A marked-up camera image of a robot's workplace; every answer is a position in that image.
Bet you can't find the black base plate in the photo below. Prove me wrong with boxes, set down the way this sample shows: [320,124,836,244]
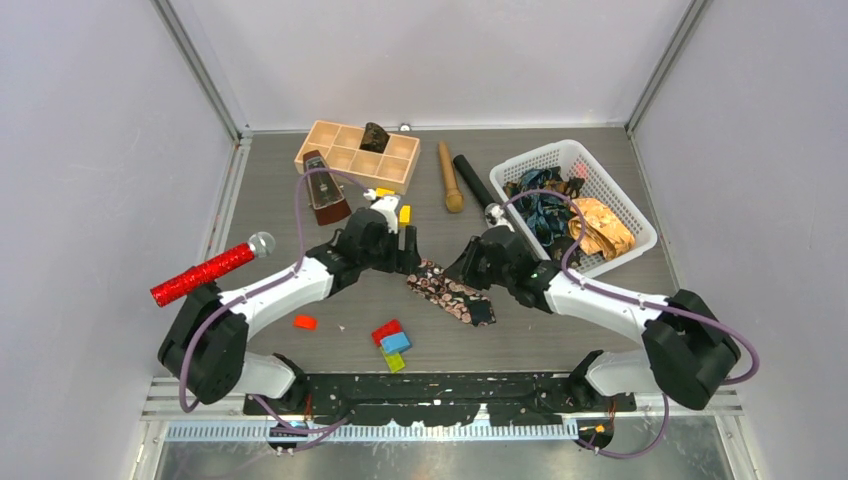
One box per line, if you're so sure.
[268,372,636,427]

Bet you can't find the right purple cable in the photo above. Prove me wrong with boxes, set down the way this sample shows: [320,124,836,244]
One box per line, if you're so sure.
[486,189,761,460]

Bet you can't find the blue patterned tie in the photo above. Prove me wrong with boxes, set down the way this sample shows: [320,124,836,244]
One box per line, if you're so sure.
[502,167,585,247]

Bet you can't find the red glitter microphone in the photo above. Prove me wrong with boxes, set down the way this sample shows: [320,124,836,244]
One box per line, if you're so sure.
[150,232,276,308]

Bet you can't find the brown wooden metronome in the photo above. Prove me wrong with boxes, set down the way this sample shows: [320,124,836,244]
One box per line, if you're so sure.
[302,150,352,226]

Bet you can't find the black pink floral tie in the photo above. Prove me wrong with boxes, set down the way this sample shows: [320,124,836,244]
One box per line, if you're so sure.
[406,259,497,327]

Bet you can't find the yellow block upright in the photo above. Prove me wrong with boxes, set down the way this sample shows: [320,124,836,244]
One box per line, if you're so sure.
[398,205,411,227]

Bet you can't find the orange red small brick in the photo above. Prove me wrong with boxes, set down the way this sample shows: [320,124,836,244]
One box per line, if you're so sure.
[292,315,318,331]

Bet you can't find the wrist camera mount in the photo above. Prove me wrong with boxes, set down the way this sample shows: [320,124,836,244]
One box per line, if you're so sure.
[363,189,401,234]
[484,203,514,232]

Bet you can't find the blue toy brick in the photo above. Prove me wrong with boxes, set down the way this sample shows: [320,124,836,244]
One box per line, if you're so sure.
[380,332,411,355]

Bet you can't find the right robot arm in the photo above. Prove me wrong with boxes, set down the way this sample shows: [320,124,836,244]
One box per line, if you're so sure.
[444,226,741,411]

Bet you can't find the dark rolled tie in tray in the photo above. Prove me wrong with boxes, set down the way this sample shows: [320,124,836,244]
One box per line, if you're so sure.
[359,122,391,154]

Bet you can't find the orange gold tie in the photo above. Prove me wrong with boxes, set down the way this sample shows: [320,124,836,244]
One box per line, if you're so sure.
[568,198,636,261]

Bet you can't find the wooden compartment tray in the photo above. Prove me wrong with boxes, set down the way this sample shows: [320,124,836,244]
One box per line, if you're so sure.
[293,120,421,194]

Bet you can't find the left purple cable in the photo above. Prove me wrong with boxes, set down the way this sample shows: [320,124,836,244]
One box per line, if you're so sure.
[178,167,379,455]

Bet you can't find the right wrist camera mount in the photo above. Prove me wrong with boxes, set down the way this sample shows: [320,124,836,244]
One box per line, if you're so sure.
[484,203,514,232]

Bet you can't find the red toy brick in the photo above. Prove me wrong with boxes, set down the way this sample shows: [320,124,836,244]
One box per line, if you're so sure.
[371,319,404,347]

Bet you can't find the yellow green translucent brick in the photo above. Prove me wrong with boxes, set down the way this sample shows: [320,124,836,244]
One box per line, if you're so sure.
[380,348,406,373]

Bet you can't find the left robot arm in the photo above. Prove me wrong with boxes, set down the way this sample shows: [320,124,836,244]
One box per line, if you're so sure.
[157,208,421,414]

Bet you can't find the black microphone silver head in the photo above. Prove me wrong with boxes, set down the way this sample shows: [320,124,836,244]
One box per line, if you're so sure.
[452,155,496,211]

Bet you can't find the white plastic basket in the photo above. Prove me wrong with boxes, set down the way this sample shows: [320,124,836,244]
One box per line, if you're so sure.
[489,140,658,278]

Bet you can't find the purple cable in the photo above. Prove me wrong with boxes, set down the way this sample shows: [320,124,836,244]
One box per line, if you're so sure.
[486,189,761,460]
[178,167,379,455]

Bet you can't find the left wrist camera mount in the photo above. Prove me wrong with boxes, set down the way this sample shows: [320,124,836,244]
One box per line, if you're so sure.
[363,189,401,234]

